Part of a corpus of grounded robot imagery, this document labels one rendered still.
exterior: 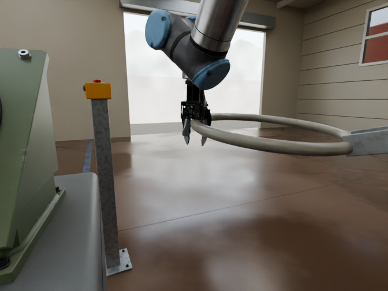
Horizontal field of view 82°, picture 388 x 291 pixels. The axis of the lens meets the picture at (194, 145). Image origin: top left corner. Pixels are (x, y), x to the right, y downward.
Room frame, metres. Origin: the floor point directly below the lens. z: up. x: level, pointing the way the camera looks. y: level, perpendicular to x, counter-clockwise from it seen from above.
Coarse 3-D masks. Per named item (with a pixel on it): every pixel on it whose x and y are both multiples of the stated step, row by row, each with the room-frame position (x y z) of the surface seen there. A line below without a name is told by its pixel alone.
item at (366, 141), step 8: (368, 128) 0.57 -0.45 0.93; (376, 128) 0.56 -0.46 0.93; (384, 128) 0.55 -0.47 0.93; (344, 136) 0.51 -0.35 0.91; (352, 136) 0.50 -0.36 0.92; (360, 136) 0.49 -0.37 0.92; (368, 136) 0.48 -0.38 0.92; (376, 136) 0.47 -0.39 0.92; (384, 136) 0.46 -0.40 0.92; (352, 144) 0.50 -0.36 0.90; (360, 144) 0.49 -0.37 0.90; (368, 144) 0.48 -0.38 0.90; (376, 144) 0.47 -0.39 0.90; (384, 144) 0.46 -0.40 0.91; (352, 152) 0.50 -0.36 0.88; (360, 152) 0.49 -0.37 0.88; (368, 152) 0.48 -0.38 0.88; (376, 152) 0.47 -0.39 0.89; (384, 152) 0.46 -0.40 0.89
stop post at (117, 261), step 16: (96, 96) 1.15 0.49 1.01; (96, 112) 1.16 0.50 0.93; (96, 128) 1.16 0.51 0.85; (96, 144) 1.16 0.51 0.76; (96, 160) 1.16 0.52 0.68; (112, 160) 1.19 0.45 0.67; (112, 176) 1.19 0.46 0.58; (112, 192) 1.18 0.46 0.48; (112, 208) 1.18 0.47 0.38; (112, 224) 1.18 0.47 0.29; (112, 240) 1.17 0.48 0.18; (112, 256) 1.17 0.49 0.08; (128, 256) 1.26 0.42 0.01; (112, 272) 1.13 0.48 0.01
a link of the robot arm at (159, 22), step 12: (156, 12) 0.57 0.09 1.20; (168, 12) 0.57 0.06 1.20; (156, 24) 0.57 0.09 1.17; (168, 24) 0.56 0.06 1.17; (180, 24) 0.57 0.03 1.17; (192, 24) 0.63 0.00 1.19; (156, 36) 0.57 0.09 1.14; (168, 36) 0.56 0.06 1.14; (156, 48) 0.58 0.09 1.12; (168, 48) 0.57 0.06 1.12
